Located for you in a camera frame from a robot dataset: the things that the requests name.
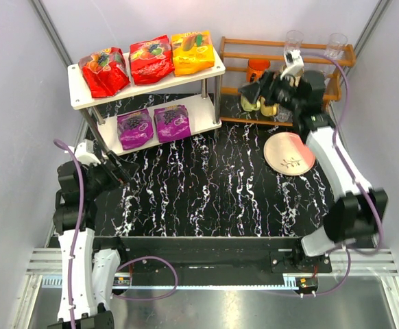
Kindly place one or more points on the clear glass top left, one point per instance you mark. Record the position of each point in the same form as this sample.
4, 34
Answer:
293, 40

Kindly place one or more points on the clear glass bottom shelf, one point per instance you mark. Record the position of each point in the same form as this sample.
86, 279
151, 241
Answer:
284, 115

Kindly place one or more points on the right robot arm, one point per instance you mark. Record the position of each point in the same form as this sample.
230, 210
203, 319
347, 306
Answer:
359, 208

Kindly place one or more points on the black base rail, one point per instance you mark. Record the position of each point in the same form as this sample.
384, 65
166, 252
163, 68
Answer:
272, 254

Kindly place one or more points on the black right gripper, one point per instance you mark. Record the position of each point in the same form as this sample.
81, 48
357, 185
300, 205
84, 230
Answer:
266, 88

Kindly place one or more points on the wooden cup rack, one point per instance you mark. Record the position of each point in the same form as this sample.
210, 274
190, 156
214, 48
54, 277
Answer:
246, 60

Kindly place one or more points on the large red candy bag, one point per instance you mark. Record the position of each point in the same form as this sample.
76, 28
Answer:
104, 72

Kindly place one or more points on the green mug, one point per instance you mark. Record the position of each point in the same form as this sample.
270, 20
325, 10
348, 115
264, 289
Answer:
249, 107

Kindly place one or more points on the yellow mango candy bag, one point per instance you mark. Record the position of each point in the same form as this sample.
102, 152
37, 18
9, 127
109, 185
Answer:
192, 52

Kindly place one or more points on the orange mug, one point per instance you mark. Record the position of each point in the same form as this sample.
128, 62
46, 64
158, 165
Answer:
255, 69

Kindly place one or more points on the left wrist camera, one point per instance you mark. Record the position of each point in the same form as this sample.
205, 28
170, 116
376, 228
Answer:
84, 152

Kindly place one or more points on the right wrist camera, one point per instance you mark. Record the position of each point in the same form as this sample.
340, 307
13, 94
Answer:
293, 63

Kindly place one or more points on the small red candy bag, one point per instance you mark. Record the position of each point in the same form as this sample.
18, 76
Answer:
151, 60

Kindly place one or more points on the pink beige plate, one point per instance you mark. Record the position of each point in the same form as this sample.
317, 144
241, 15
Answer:
285, 153

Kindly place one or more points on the yellow mug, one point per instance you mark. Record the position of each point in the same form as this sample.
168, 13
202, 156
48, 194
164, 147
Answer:
268, 109

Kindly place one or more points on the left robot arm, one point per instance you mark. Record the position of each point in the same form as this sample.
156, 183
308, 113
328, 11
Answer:
88, 268

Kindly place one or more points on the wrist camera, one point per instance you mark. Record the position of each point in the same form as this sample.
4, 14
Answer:
84, 152
293, 63

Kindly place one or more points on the purple candy bag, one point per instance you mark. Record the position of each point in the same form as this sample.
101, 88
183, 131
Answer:
134, 129
172, 123

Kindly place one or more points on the clear glass top right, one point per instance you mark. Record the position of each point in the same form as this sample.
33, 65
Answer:
336, 43

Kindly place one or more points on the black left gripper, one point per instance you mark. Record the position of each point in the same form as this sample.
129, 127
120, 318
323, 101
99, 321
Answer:
107, 170

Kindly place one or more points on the clear glass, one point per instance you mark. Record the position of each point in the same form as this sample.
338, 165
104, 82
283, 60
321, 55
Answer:
336, 43
293, 40

